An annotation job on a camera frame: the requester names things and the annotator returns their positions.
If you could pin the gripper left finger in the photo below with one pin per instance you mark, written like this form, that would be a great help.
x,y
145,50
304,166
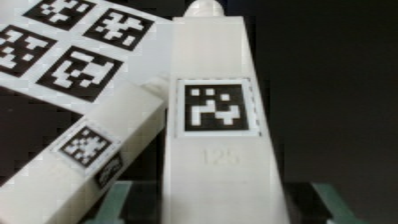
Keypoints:
x,y
107,215

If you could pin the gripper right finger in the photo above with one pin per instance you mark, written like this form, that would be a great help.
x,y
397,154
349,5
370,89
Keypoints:
x,y
342,203

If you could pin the white leg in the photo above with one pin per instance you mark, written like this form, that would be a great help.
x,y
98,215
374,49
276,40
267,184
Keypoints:
x,y
221,187
56,187

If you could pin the white fiducial marker sheet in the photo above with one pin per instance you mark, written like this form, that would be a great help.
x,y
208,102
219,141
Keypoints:
x,y
81,46

